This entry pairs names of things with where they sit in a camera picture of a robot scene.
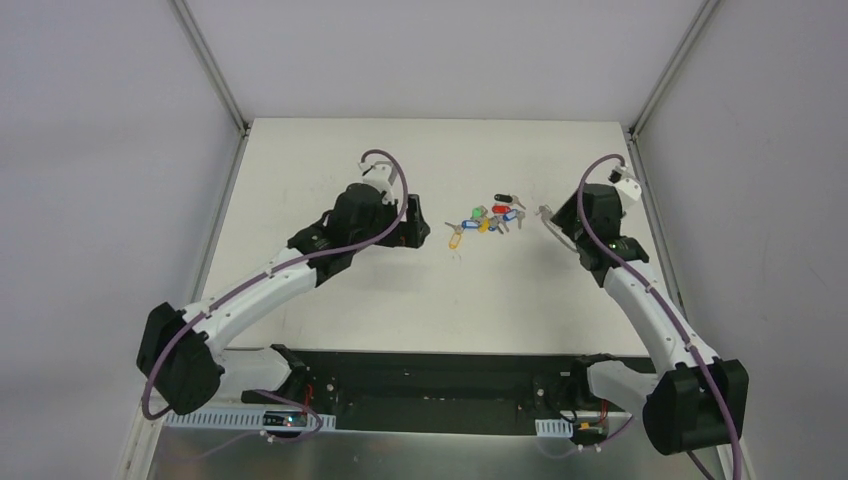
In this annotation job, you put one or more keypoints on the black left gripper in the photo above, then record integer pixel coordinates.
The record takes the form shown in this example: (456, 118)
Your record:
(411, 221)

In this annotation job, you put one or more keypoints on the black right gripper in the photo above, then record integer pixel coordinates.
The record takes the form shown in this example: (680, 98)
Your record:
(565, 216)

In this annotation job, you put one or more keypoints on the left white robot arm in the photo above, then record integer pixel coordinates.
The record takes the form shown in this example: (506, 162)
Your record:
(181, 353)

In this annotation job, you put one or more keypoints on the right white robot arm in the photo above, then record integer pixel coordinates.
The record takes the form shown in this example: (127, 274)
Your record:
(694, 399)

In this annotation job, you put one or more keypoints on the yellow tagged key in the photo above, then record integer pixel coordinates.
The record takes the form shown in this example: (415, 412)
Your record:
(456, 236)

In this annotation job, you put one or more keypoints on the blue tagged key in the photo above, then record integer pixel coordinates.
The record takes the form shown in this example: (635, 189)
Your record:
(515, 216)

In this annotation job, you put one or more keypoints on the black tagged key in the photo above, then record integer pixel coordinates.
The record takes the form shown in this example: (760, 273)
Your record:
(511, 200)

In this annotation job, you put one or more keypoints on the green tagged key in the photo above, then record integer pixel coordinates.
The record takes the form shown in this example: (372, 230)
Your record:
(479, 213)

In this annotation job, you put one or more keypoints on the left green circuit board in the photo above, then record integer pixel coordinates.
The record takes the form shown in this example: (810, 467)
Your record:
(285, 419)

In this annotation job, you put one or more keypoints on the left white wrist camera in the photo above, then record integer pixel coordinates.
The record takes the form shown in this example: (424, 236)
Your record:
(381, 175)

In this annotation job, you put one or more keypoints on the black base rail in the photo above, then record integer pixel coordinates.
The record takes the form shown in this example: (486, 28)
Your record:
(483, 394)

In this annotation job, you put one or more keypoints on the right aluminium frame post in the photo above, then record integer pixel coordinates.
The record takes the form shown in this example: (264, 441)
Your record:
(692, 34)

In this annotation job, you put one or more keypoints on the aluminium frame post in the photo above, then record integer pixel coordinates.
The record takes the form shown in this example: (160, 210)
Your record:
(196, 39)
(692, 34)

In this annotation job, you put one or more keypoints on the right white slotted bracket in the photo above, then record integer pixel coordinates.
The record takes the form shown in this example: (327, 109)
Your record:
(553, 428)

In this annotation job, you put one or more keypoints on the white slotted bracket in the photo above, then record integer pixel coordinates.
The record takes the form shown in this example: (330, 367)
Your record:
(553, 428)
(231, 418)

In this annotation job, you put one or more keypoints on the left white slotted bracket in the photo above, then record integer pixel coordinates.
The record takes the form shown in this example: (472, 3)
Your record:
(231, 418)

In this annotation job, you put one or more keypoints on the left aluminium frame post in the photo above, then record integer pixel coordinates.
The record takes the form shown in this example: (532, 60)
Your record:
(196, 39)

